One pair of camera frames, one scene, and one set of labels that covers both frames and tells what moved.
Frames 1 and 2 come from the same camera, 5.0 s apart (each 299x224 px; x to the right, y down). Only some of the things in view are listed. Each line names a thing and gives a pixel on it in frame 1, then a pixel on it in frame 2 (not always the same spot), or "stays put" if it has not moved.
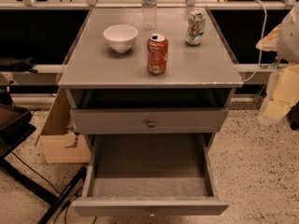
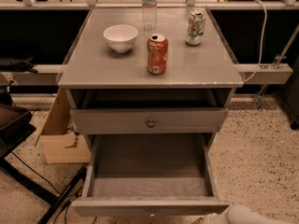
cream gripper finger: (269, 42) to (200, 220)
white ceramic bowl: (121, 37) stays put
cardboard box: (60, 140) stays put
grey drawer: (148, 175) stays put
